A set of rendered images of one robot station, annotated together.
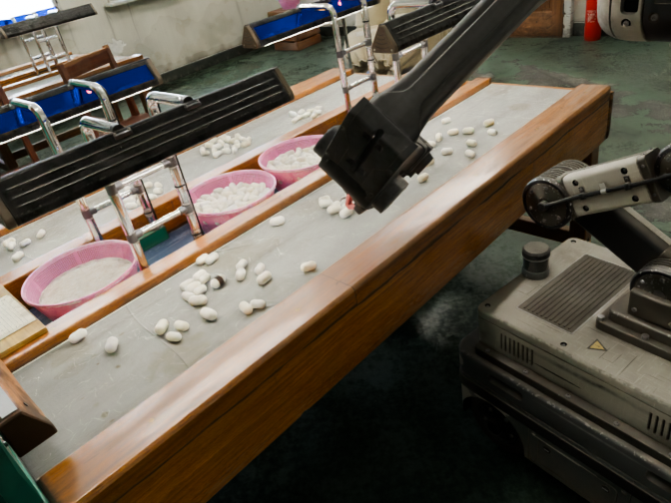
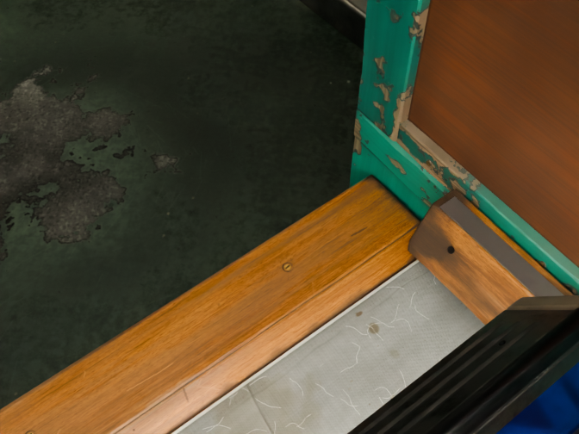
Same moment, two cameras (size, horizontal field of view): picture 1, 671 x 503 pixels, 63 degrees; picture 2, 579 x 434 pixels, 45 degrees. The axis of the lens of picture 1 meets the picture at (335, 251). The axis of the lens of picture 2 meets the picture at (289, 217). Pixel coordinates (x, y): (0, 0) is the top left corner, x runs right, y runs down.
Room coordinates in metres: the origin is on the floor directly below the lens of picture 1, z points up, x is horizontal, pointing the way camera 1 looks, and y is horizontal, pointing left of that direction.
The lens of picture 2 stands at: (1.01, 0.36, 1.44)
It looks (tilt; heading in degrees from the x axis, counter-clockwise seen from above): 56 degrees down; 184
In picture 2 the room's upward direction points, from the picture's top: 1 degrees counter-clockwise
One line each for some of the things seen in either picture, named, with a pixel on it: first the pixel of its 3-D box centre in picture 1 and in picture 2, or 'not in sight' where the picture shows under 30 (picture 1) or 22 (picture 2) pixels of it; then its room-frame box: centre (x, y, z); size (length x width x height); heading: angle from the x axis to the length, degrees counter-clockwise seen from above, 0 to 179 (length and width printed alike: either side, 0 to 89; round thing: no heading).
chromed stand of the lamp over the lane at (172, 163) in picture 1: (170, 207); not in sight; (1.09, 0.33, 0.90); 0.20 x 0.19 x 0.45; 130
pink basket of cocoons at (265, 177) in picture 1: (233, 205); not in sight; (1.42, 0.26, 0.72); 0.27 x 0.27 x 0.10
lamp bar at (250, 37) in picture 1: (315, 13); not in sight; (2.08, -0.10, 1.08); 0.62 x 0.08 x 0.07; 130
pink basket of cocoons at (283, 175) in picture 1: (304, 166); not in sight; (1.60, 0.04, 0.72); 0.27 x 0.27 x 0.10
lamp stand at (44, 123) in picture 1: (91, 175); not in sight; (1.40, 0.59, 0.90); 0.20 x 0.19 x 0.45; 130
